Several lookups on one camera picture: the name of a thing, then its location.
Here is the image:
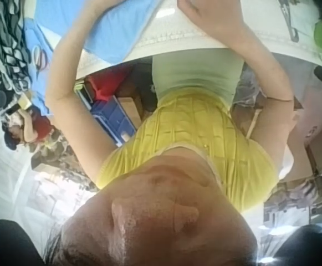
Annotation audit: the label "white stitched fabric sheet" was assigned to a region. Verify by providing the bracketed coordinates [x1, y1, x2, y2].
[74, 0, 322, 80]

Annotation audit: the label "red bag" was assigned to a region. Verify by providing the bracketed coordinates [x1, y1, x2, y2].
[87, 66, 132, 103]

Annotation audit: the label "blue fabric sheet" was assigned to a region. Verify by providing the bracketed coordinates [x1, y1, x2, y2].
[21, 0, 57, 117]

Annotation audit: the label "grey metal scissors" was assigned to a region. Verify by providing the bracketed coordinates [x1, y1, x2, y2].
[278, 0, 300, 43]

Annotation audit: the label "brown cardboard box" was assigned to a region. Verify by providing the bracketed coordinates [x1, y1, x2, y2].
[118, 95, 145, 123]

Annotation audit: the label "person's legs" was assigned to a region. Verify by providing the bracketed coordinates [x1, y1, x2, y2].
[151, 47, 245, 108]

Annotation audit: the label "light blue cloth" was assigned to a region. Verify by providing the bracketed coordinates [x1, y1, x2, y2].
[85, 0, 166, 63]

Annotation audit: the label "clear plastic bag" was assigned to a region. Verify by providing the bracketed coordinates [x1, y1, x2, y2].
[232, 68, 268, 111]

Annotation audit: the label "person's right hand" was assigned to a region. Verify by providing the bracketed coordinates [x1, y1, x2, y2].
[176, 0, 247, 38]

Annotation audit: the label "blue plastic crate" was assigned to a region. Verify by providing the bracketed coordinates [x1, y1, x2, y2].
[75, 83, 138, 147]

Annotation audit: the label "black white patterned fabric heap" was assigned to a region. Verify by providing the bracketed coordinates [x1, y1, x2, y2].
[0, 0, 52, 94]

